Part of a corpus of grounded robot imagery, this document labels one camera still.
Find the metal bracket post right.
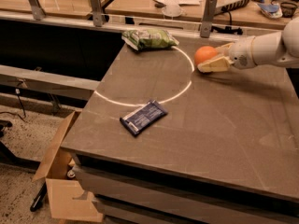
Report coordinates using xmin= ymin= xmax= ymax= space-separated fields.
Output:
xmin=200 ymin=0 xmax=218 ymax=38

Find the cardboard box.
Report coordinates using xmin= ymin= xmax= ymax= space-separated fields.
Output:
xmin=33 ymin=111 xmax=103 ymax=224

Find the orange ball fruit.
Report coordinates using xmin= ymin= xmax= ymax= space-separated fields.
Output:
xmin=194 ymin=46 xmax=218 ymax=65

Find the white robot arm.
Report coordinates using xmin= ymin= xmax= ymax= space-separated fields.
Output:
xmin=195 ymin=18 xmax=299 ymax=73

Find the white face mask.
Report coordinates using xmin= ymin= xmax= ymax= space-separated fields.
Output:
xmin=162 ymin=4 xmax=183 ymax=18

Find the green chip bag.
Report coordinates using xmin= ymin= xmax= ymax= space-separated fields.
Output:
xmin=121 ymin=29 xmax=179 ymax=51

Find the black chair base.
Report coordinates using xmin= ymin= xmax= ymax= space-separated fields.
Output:
xmin=0 ymin=119 xmax=47 ymax=212

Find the metal bracket post left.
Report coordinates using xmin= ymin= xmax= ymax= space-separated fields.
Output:
xmin=28 ymin=0 xmax=46 ymax=21

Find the blue white packet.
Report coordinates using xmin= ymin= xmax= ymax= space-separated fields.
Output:
xmin=258 ymin=4 xmax=282 ymax=19

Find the grey power strip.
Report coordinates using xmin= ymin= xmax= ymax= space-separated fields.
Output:
xmin=215 ymin=0 xmax=249 ymax=15

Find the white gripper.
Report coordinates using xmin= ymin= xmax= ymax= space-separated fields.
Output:
xmin=197 ymin=36 xmax=256 ymax=73

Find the blue rxbar blueberry wrapper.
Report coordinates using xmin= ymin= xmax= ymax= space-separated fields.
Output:
xmin=120 ymin=100 xmax=168 ymax=136

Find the metal bracket post middle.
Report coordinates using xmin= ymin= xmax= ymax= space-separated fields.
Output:
xmin=90 ymin=0 xmax=104 ymax=27

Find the black cable on rail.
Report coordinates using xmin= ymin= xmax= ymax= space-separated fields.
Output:
xmin=210 ymin=11 xmax=244 ymax=36

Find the metal bracket post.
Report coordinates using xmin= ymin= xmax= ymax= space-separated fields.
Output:
xmin=200 ymin=0 xmax=218 ymax=38
xmin=90 ymin=0 xmax=104 ymax=27
xmin=28 ymin=0 xmax=46 ymax=21

